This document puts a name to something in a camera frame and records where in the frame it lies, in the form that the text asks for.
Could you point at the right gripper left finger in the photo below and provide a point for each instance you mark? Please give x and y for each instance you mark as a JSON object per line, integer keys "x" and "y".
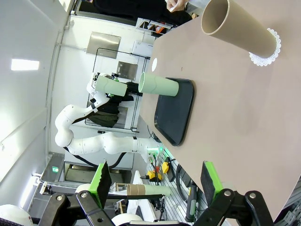
{"x": 98, "y": 188}

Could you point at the aluminium table frame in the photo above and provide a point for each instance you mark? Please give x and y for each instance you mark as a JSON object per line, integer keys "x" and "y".
{"x": 290, "y": 207}

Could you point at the control box with green light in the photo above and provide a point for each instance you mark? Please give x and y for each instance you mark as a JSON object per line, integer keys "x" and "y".
{"x": 154, "y": 153}

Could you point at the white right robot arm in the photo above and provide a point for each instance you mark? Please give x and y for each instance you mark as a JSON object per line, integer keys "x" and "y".
{"x": 14, "y": 214}

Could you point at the rectangular ceiling light panel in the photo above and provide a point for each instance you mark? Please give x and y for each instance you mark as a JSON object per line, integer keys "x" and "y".
{"x": 25, "y": 64}

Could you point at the black plastic serving tray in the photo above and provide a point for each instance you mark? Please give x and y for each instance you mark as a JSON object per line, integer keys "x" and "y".
{"x": 174, "y": 117}

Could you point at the spare green cup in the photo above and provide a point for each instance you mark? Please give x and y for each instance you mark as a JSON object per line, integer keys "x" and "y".
{"x": 157, "y": 190}

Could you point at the white shelf unit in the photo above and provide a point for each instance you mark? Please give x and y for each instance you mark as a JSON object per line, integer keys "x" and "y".
{"x": 152, "y": 26}

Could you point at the white box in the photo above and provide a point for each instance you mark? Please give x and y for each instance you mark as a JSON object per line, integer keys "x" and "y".
{"x": 142, "y": 48}

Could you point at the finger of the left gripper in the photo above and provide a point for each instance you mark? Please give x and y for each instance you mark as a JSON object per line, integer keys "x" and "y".
{"x": 109, "y": 94}
{"x": 114, "y": 77}

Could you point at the person's left hand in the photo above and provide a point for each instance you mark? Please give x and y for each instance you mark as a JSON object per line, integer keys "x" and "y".
{"x": 176, "y": 3}

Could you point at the small steel wall panel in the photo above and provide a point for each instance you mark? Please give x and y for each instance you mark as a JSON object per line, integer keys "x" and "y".
{"x": 127, "y": 70}

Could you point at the yellow emergency stop button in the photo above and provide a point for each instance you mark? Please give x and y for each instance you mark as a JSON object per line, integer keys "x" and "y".
{"x": 154, "y": 176}
{"x": 166, "y": 167}

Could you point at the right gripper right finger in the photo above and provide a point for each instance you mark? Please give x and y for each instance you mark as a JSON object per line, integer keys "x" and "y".
{"x": 209, "y": 183}

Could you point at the tall brown cup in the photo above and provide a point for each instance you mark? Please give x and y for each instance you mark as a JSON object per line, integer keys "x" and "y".
{"x": 237, "y": 26}

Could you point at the green exit sign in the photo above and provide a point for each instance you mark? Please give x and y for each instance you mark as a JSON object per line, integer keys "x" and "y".
{"x": 55, "y": 168}

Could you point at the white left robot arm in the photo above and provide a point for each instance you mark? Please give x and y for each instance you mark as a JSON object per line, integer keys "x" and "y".
{"x": 94, "y": 143}

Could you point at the black tube clothes rack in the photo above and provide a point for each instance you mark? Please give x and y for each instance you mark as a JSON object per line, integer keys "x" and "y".
{"x": 96, "y": 61}

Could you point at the large steel wall panel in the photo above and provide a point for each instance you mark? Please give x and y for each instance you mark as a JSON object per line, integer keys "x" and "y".
{"x": 103, "y": 44}

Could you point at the dark hanging jackets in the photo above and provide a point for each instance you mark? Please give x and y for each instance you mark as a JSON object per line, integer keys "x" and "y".
{"x": 105, "y": 115}

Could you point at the white paper doily coaster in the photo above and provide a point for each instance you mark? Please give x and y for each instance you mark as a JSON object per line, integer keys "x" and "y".
{"x": 154, "y": 64}
{"x": 263, "y": 60}

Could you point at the tall light green cup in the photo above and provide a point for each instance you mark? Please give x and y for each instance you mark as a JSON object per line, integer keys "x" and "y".
{"x": 110, "y": 86}
{"x": 160, "y": 86}

